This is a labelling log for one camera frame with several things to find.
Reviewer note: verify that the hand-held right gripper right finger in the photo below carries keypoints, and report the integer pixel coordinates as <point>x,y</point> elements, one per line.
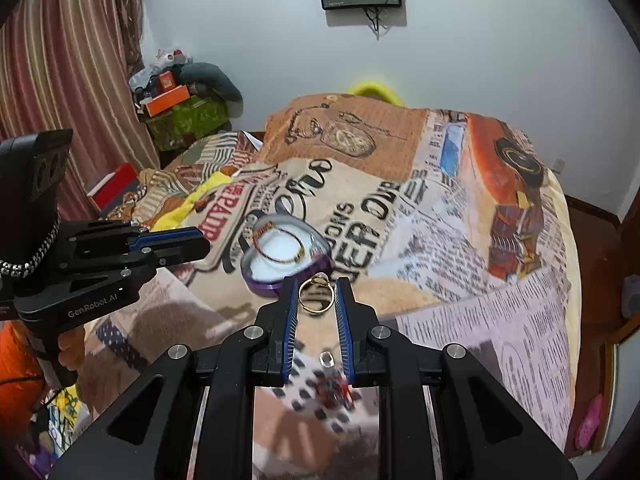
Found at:
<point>344,330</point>

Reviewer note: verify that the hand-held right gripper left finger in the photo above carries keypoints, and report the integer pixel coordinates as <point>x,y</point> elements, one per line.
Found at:
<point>289,320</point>

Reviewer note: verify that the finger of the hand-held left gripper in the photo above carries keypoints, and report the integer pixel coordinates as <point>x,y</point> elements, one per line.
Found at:
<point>185,252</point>
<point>165,236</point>

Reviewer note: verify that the purple heart-shaped jewelry box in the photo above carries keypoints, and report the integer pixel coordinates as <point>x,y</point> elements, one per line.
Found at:
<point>285,260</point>

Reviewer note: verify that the red beaded jewelry piece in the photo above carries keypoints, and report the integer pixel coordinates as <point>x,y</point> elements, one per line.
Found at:
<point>332,391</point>

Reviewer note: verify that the person's left hand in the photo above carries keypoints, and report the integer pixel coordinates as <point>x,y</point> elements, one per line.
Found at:
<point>71,344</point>

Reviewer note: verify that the yellow cloth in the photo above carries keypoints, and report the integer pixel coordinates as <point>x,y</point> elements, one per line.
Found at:
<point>172,212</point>

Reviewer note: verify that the red box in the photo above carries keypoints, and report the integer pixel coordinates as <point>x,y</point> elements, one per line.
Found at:
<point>112,187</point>

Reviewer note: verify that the green printed box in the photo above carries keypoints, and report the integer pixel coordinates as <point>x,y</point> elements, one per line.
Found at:
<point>187,120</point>

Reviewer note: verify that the printed blanket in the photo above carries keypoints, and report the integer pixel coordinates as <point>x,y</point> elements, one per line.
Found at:
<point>425,240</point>

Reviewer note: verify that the orange box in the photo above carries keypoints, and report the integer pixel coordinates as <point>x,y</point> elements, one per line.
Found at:
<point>167,100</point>

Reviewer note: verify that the colourful patterned cloth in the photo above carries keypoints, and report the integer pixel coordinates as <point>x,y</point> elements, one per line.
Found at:
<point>57,425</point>

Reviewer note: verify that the striped curtain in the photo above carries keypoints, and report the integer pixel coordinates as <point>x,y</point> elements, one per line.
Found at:
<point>65,75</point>

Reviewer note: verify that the yellow plastic basin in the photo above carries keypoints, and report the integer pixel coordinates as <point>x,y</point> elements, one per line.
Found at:
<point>372,88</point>

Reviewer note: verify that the pink slippers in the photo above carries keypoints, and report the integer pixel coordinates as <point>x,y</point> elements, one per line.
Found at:
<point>590,420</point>

